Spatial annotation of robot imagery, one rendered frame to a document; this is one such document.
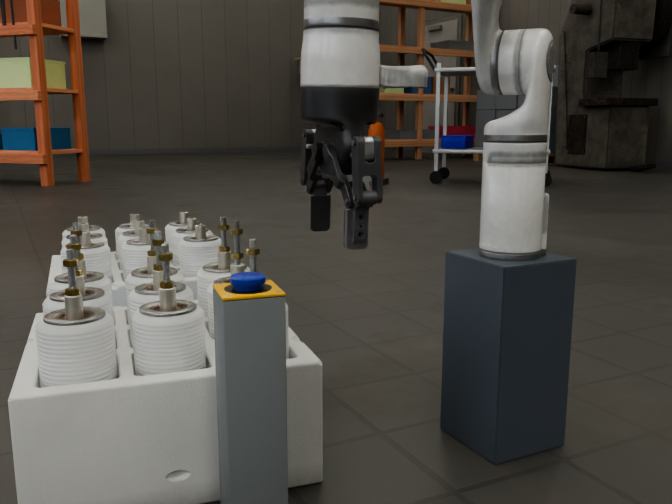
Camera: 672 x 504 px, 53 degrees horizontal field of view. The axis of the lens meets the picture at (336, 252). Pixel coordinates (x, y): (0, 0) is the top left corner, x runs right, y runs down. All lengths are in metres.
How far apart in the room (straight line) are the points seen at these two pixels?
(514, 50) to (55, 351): 0.73
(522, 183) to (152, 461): 0.63
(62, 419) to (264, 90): 11.57
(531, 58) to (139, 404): 0.69
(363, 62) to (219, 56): 11.50
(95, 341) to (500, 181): 0.60
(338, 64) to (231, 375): 0.35
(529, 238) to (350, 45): 0.50
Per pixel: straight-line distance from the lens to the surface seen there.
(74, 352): 0.90
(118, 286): 1.42
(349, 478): 1.02
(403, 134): 9.45
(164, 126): 11.81
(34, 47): 5.91
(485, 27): 1.00
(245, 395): 0.77
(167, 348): 0.91
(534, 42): 1.01
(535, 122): 1.01
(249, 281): 0.75
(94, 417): 0.90
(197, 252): 1.45
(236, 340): 0.75
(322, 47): 0.63
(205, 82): 12.01
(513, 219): 1.01
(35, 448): 0.92
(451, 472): 1.04
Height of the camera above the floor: 0.50
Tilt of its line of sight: 11 degrees down
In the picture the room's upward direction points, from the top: straight up
